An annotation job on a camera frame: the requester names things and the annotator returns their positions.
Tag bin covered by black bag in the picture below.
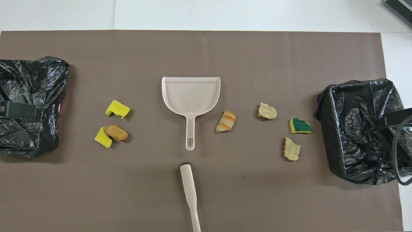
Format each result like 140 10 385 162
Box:
0 56 70 158

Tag wedge yellow sponge piece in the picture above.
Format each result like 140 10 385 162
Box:
94 127 113 148

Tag green and yellow sponge piece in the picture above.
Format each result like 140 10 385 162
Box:
289 117 312 134

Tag pale yellow food toy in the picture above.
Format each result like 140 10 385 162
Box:
284 137 301 161
258 102 277 120

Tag open bin with black bag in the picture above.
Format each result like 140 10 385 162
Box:
314 78 412 185

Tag beige plastic dustpan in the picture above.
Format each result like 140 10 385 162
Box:
161 76 221 151

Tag striped croissant toy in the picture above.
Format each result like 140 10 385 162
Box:
216 110 236 133

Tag notched yellow sponge piece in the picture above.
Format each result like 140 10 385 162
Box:
105 100 131 120

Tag brown bread roll toy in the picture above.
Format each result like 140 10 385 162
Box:
105 125 129 141

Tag grey ribbed device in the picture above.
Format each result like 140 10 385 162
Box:
384 0 412 28

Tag brown table mat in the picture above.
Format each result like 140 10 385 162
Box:
0 31 404 232

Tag beige hand brush black bristles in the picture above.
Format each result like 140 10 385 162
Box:
180 162 201 232

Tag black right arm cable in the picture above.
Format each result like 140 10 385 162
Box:
393 115 412 186

